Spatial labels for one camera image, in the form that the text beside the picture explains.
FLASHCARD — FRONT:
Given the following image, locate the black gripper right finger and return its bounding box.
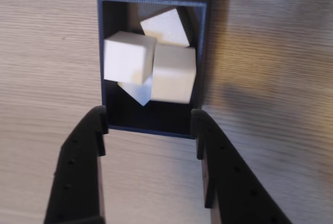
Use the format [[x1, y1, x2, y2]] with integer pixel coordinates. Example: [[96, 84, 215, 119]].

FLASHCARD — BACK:
[[190, 109, 293, 224]]

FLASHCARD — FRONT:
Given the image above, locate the black open box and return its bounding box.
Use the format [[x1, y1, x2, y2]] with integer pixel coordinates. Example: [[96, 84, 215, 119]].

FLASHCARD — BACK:
[[96, 0, 213, 140]]

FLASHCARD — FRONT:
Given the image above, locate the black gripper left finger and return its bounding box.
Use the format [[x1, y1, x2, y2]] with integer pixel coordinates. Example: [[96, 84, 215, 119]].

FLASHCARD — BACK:
[[43, 105, 109, 224]]

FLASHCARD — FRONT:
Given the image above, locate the white cube block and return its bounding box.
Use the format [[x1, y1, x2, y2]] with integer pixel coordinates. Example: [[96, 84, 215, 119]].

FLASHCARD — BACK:
[[117, 75, 153, 107], [103, 31, 157, 85], [150, 43, 197, 104], [139, 8, 192, 48]]

